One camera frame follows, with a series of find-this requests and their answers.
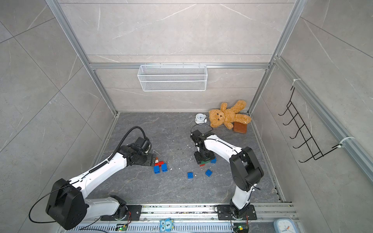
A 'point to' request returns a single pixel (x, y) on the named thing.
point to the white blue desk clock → (284, 225)
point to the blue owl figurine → (166, 225)
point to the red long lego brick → (160, 163)
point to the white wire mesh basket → (174, 77)
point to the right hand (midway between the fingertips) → (205, 160)
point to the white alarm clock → (200, 118)
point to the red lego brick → (202, 165)
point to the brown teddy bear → (227, 117)
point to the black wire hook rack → (310, 142)
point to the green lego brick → (202, 162)
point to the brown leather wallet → (239, 127)
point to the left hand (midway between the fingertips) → (150, 158)
